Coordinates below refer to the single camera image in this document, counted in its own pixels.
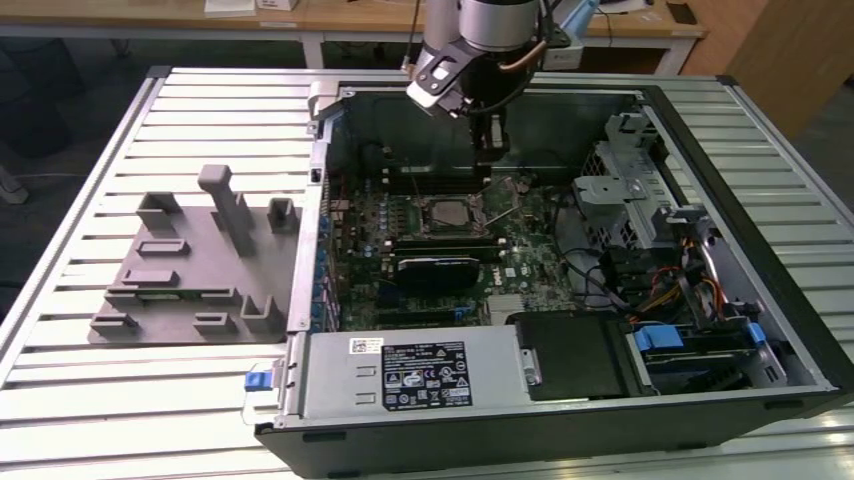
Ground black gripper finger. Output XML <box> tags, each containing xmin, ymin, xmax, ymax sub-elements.
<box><xmin>469</xmin><ymin>112</ymin><xmax>511</xmax><ymax>182</ymax></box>

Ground metal socket cover frame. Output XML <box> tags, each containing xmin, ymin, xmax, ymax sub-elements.
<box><xmin>467</xmin><ymin>177</ymin><xmax>501</xmax><ymax>237</ymax></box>

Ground silver square CPU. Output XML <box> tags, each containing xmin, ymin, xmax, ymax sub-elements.
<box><xmin>430</xmin><ymin>197</ymin><xmax>473</xmax><ymax>226</ymax></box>

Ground black CPU socket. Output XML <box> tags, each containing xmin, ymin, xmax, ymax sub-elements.
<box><xmin>417</xmin><ymin>193</ymin><xmax>494</xmax><ymax>240</ymax></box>

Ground black RAM slot bank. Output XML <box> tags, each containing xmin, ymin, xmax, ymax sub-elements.
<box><xmin>393</xmin><ymin>238</ymin><xmax>503</xmax><ymax>262</ymax></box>
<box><xmin>385</xmin><ymin>167</ymin><xmax>493</xmax><ymax>195</ymax></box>

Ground silver metal drive cage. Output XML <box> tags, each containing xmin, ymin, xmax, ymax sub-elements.
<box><xmin>571</xmin><ymin>112</ymin><xmax>675</xmax><ymax>251</ymax></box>

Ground black graphics card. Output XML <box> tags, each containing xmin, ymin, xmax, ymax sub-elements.
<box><xmin>393</xmin><ymin>255</ymin><xmax>483</xmax><ymax>297</ymax></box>

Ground green motherboard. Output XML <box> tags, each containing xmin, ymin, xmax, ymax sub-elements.
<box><xmin>319</xmin><ymin>172</ymin><xmax>582</xmax><ymax>331</ymax></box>

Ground silver chipset heat sink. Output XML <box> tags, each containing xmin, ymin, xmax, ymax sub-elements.
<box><xmin>486</xmin><ymin>294</ymin><xmax>530</xmax><ymax>326</ymax></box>

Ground black plastic cover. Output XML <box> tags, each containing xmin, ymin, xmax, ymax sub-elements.
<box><xmin>506</xmin><ymin>310</ymin><xmax>639</xmax><ymax>401</ymax></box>

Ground hard disk in blue carrier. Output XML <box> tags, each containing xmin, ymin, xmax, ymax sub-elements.
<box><xmin>626</xmin><ymin>322</ymin><xmax>769</xmax><ymax>364</ymax></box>

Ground gray parts rack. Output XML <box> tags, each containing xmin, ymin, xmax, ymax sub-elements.
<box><xmin>88</xmin><ymin>163</ymin><xmax>306</xmax><ymax>346</ymax></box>

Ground wooden cabinet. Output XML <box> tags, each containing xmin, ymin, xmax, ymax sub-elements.
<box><xmin>679</xmin><ymin>0</ymin><xmax>854</xmax><ymax>139</ymax></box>

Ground silver power supply with label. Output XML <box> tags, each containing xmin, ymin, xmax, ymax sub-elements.
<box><xmin>292</xmin><ymin>327</ymin><xmax>539</xmax><ymax>419</ymax></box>

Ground green RAM stick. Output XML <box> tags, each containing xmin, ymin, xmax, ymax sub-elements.
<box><xmin>136</xmin><ymin>288</ymin><xmax>208</xmax><ymax>304</ymax></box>

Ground black open PC case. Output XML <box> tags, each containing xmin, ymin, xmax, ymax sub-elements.
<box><xmin>252</xmin><ymin>79</ymin><xmax>854</xmax><ymax>476</ymax></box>

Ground black camera cable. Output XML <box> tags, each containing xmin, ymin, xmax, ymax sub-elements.
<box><xmin>459</xmin><ymin>47</ymin><xmax>543</xmax><ymax>121</ymax></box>

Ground white wrist camera black face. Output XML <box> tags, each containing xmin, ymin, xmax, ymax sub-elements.
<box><xmin>405</xmin><ymin>42</ymin><xmax>473</xmax><ymax>119</ymax></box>

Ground gray plastic bracket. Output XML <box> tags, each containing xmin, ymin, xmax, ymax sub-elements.
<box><xmin>603</xmin><ymin>112</ymin><xmax>653</xmax><ymax>147</ymax></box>
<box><xmin>650</xmin><ymin>203</ymin><xmax>710</xmax><ymax>240</ymax></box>

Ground wooden desk white frame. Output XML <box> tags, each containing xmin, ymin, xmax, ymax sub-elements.
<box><xmin>0</xmin><ymin>0</ymin><xmax>710</xmax><ymax>76</ymax></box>

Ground coloured wire bundle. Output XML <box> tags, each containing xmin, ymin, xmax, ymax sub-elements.
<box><xmin>626</xmin><ymin>237</ymin><xmax>733</xmax><ymax>321</ymax></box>

